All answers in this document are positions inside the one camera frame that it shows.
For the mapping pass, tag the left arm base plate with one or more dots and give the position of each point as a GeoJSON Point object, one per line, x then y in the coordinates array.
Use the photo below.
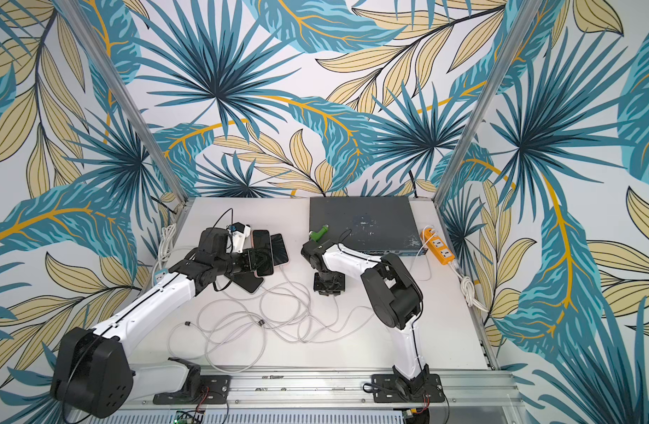
{"type": "Point", "coordinates": [197, 390]}

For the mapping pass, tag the orange power strip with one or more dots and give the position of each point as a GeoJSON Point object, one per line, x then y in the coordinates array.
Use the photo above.
{"type": "Point", "coordinates": [437, 246]}

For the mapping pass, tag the aluminium mounting rail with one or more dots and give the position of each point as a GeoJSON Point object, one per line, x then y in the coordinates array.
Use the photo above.
{"type": "Point", "coordinates": [328, 388]}

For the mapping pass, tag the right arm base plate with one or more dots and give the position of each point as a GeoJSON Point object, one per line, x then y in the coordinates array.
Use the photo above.
{"type": "Point", "coordinates": [392, 388]}

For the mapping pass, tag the black phone light case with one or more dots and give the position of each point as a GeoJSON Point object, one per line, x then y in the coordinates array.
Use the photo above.
{"type": "Point", "coordinates": [248, 281]}

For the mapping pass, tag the dark phone pink case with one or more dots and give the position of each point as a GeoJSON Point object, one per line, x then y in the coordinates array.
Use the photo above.
{"type": "Point", "coordinates": [262, 253]}

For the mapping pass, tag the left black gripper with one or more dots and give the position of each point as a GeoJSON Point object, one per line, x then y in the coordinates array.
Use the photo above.
{"type": "Point", "coordinates": [245, 260]}

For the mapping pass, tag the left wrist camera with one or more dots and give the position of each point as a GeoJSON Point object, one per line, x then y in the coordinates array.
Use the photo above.
{"type": "Point", "coordinates": [239, 234]}

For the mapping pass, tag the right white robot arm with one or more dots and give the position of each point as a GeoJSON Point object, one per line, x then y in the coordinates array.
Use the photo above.
{"type": "Point", "coordinates": [395, 298]}

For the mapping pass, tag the green plastic handle piece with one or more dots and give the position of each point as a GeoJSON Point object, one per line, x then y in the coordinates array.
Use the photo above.
{"type": "Point", "coordinates": [319, 234]}

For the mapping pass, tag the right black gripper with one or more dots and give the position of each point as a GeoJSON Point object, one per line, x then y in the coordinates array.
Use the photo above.
{"type": "Point", "coordinates": [329, 277]}

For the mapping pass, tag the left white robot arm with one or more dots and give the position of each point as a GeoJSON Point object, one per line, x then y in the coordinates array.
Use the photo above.
{"type": "Point", "coordinates": [93, 373]}

